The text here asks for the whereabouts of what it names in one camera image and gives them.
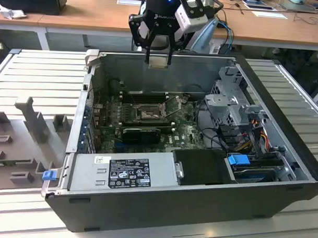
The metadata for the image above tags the grey laptop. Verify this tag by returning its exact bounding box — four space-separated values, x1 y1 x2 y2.
280 0 318 13

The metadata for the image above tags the white paper sheet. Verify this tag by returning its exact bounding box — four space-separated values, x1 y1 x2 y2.
116 0 145 6
251 9 288 20

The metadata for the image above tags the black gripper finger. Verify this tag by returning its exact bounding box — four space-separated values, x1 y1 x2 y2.
167 30 190 66
126 13 160 65

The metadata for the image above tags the black box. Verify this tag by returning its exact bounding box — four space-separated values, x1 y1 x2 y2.
0 0 67 17

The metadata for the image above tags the black plastic shroud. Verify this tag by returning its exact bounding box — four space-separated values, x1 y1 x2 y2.
170 147 239 188

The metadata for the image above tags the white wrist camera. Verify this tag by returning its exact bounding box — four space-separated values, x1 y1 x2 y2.
176 3 209 37

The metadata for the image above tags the black graphics card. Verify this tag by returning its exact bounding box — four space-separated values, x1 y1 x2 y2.
121 127 161 145

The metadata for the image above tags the black cable bundle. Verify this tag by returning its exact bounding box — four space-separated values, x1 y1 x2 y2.
194 99 245 153

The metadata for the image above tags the silver metal drive cage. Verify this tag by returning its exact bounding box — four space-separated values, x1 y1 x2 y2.
203 64 258 128

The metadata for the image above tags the blue booklet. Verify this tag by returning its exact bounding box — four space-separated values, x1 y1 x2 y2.
242 0 275 11

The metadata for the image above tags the black RAM slot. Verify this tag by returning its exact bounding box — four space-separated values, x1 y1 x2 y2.
122 94 167 99
122 119 171 125
122 97 166 102
122 92 168 97
122 99 166 104
123 125 174 130
123 127 175 134
122 122 172 127

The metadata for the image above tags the CPU socket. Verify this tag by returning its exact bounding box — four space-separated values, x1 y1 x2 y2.
132 103 167 123

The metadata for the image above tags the grey plastic case latch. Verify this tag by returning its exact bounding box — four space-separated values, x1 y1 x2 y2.
84 49 101 68

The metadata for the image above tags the green motherboard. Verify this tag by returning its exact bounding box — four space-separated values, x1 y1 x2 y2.
91 92 210 158

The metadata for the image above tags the green RAM stick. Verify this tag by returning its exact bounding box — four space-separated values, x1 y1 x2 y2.
0 157 34 165

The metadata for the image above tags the wooden desk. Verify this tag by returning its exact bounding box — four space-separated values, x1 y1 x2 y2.
0 0 318 52

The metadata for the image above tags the hard disk in blue carrier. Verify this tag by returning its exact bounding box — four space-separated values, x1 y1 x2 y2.
226 152 285 184

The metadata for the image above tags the black open PC case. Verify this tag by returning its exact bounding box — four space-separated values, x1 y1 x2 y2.
40 47 318 238

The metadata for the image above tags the red yellow wire bundle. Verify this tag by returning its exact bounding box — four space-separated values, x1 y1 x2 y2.
235 126 270 154

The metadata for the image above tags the grey parts rack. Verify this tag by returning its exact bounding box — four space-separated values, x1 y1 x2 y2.
0 94 78 188

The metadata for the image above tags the crumpled white paper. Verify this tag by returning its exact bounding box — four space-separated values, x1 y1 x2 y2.
0 2 28 21

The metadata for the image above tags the black camera bracket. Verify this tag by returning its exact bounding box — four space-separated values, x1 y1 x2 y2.
183 0 224 20

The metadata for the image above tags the blue plastic case latch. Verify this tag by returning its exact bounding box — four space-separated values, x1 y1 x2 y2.
41 170 57 182

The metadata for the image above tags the grey power supply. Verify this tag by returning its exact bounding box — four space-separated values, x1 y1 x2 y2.
67 148 180 195

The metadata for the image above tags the silver CPU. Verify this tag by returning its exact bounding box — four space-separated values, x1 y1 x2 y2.
148 55 169 70

